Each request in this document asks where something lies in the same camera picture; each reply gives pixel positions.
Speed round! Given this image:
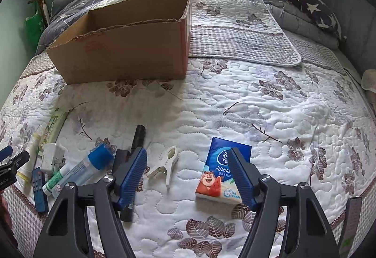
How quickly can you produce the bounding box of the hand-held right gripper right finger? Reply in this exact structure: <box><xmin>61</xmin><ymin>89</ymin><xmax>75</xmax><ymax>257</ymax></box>
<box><xmin>228</xmin><ymin>147</ymin><xmax>341</xmax><ymax>258</ymax></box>

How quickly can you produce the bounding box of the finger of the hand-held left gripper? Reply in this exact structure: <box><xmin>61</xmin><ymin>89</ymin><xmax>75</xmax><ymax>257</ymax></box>
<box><xmin>0</xmin><ymin>146</ymin><xmax>13</xmax><ymax>162</ymax></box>
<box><xmin>0</xmin><ymin>151</ymin><xmax>30</xmax><ymax>177</ymax></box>

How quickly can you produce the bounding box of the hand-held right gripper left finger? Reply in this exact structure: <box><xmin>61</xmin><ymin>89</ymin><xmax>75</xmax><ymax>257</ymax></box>
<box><xmin>33</xmin><ymin>147</ymin><xmax>147</xmax><ymax>258</ymax></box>

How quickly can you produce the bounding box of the blue tissue pack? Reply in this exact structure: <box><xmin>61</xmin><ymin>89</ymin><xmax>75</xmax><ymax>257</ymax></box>
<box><xmin>195</xmin><ymin>136</ymin><xmax>252</xmax><ymax>205</ymax></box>

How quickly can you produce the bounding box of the blue remote control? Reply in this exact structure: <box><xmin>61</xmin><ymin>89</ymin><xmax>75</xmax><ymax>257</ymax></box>
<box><xmin>32</xmin><ymin>168</ymin><xmax>49</xmax><ymax>213</ymax></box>

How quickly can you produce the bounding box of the white power adapter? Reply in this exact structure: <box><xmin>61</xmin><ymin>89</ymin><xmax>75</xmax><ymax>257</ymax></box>
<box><xmin>40</xmin><ymin>143</ymin><xmax>66</xmax><ymax>175</ymax></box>

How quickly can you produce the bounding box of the clear bottle with blue cap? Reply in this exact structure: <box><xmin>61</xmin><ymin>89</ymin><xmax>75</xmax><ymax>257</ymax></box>
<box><xmin>51</xmin><ymin>143</ymin><xmax>114</xmax><ymax>198</ymax></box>

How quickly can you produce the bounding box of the green and white tube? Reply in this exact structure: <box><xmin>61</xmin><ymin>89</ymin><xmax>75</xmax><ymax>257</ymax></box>
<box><xmin>43</xmin><ymin>165</ymin><xmax>72</xmax><ymax>195</ymax></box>

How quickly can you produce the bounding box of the white clothespin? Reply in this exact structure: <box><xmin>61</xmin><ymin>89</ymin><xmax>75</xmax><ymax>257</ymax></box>
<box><xmin>146</xmin><ymin>146</ymin><xmax>179</xmax><ymax>188</ymax></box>

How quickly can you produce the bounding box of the green snack packet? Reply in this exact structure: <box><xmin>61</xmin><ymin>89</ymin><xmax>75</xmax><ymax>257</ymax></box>
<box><xmin>38</xmin><ymin>107</ymin><xmax>71</xmax><ymax>155</ymax></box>

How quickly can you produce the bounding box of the brown cardboard box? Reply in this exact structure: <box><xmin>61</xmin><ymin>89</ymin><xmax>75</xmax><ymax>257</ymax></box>
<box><xmin>46</xmin><ymin>0</ymin><xmax>192</xmax><ymax>84</ymax></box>

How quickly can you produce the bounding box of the green plastic bag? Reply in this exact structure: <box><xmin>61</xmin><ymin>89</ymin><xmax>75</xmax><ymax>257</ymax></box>
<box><xmin>25</xmin><ymin>1</ymin><xmax>49</xmax><ymax>51</ymax></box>

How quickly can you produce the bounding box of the dark grey star pillow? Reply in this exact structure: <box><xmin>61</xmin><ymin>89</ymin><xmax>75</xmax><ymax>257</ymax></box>
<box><xmin>35</xmin><ymin>0</ymin><xmax>147</xmax><ymax>54</ymax></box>

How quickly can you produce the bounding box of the beige crumpled cloth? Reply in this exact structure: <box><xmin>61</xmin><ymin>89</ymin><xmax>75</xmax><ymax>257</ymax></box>
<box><xmin>361</xmin><ymin>69</ymin><xmax>376</xmax><ymax>97</ymax></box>

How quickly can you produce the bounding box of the grey folded blanket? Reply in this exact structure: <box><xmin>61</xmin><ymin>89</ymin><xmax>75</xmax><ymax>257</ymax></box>
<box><xmin>258</xmin><ymin>0</ymin><xmax>341</xmax><ymax>50</ymax></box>

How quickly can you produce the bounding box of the dark star-print pillow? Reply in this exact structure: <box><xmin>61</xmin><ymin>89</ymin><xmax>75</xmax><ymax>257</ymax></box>
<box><xmin>270</xmin><ymin>0</ymin><xmax>347</xmax><ymax>41</ymax></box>

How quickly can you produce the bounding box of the grey padded headboard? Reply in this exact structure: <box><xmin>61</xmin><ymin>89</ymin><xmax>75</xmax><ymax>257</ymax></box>
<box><xmin>310</xmin><ymin>0</ymin><xmax>376</xmax><ymax>76</ymax></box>

